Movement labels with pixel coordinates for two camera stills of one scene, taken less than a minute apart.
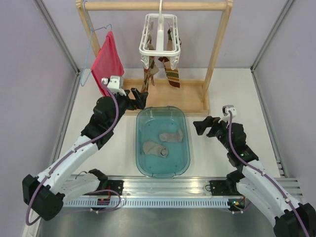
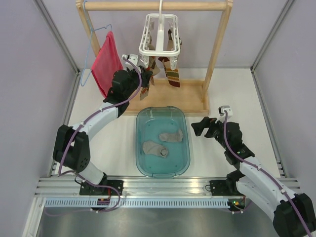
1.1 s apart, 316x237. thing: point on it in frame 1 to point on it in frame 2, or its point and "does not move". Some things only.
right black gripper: x=200 y=126 does not move
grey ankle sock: x=171 y=137 does not move
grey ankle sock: x=150 y=147 does not move
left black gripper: x=134 y=104 to x=145 y=75
